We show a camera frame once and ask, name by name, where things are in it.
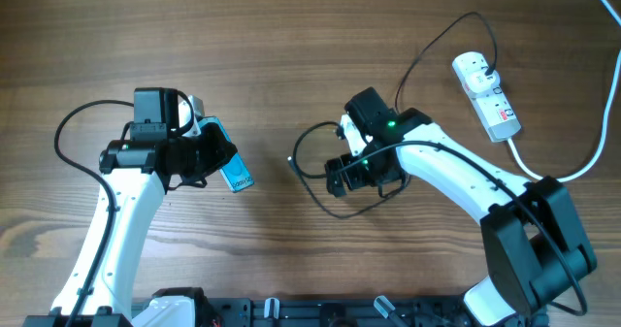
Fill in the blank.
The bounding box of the black USB charging cable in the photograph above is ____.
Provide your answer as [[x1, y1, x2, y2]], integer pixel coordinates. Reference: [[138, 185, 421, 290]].
[[286, 11, 500, 220]]

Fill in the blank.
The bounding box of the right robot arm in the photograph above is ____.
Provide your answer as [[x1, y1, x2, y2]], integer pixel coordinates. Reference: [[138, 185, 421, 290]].
[[325, 87, 597, 326]]

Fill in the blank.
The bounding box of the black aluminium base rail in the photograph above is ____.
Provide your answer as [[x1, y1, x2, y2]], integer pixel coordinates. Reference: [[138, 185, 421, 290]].
[[117, 295, 549, 327]]

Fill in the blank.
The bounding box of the teal Galaxy smartphone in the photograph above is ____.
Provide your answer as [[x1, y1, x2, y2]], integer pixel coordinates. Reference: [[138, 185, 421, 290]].
[[199, 116, 254, 193]]

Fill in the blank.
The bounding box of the white USB charger plug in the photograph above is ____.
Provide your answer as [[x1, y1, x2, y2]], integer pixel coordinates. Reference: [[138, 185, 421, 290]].
[[464, 70, 500, 97]]

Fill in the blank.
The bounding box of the black right camera cable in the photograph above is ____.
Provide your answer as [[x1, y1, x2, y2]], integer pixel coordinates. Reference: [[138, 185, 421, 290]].
[[291, 120, 589, 317]]

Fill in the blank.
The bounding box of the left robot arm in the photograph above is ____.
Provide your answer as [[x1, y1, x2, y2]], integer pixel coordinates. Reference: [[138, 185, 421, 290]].
[[24, 87, 239, 326]]

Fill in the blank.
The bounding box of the white power strip cord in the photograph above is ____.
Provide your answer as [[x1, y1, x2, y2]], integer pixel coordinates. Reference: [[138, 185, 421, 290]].
[[507, 0, 621, 184]]

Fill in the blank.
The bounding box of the white power strip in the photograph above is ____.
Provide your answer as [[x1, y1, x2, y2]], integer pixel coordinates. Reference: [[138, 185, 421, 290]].
[[452, 51, 521, 143]]

